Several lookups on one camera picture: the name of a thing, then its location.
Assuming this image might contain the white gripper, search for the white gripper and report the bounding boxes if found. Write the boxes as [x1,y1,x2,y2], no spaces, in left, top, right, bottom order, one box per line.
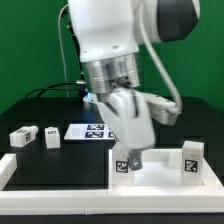
[98,89,155,171]

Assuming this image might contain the white square table top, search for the white square table top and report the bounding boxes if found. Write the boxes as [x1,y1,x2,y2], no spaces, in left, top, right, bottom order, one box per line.
[110,149,216,188]

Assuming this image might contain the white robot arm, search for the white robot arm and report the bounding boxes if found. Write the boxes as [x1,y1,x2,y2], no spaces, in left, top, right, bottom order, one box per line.
[68,0,200,171]

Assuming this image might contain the white tag sheet with markers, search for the white tag sheet with markers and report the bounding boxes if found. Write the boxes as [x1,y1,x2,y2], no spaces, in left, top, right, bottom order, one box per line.
[64,124,114,140]

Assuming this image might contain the white U-shaped obstacle fence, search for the white U-shaped obstacle fence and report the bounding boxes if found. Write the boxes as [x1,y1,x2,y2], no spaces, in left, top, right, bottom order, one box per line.
[0,150,224,215]

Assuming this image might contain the black cables at base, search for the black cables at base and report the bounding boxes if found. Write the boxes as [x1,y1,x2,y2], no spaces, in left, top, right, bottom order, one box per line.
[24,79,88,99]

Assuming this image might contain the grey cable hanging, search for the grey cable hanging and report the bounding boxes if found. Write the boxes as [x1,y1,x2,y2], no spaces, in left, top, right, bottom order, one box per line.
[57,3,72,98]

